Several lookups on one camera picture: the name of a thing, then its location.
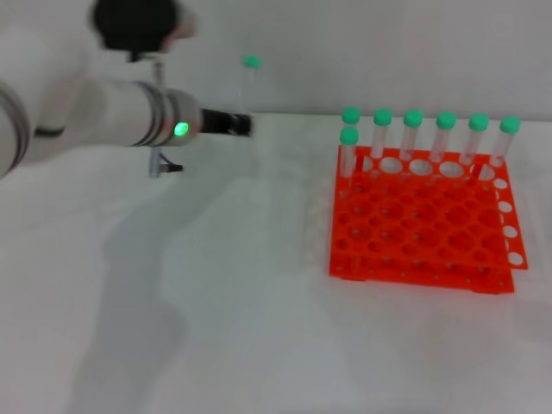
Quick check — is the orange test tube rack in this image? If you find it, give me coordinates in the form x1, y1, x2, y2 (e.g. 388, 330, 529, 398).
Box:
327, 144, 530, 295

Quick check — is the clear test tube green cap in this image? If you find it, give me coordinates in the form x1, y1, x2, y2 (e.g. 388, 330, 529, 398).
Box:
342, 106, 362, 150
338, 127, 361, 199
398, 109, 424, 163
488, 115, 522, 169
369, 108, 394, 163
430, 110, 457, 165
235, 54, 264, 173
458, 113, 491, 167

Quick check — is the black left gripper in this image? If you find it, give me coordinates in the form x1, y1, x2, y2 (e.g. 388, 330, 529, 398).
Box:
200, 108, 254, 138

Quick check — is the left wrist cable with connector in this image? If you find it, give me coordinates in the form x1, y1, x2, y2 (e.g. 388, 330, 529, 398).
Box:
148, 58, 185, 179

